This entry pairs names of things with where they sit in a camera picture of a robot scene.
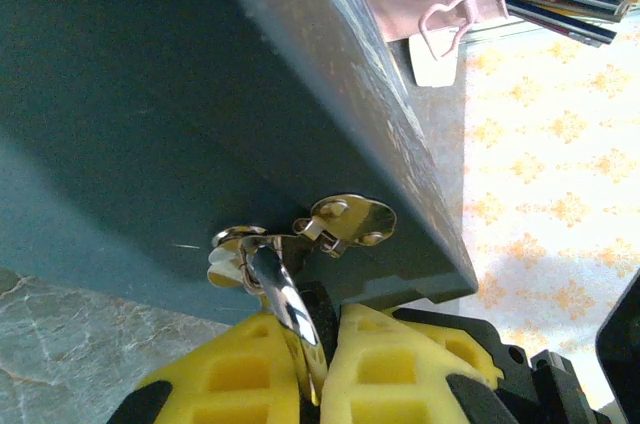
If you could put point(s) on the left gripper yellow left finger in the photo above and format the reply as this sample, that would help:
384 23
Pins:
235 374

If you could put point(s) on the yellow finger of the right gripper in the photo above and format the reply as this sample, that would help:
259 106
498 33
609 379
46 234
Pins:
450 326

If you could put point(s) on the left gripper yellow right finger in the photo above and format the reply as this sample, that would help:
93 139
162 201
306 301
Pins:
385 369

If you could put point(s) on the silver box hasp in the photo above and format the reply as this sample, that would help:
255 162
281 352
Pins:
350 221

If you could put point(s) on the starry night painted box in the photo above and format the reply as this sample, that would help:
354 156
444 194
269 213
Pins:
175 119

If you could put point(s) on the white plastic device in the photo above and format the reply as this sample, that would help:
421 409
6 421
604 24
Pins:
432 64

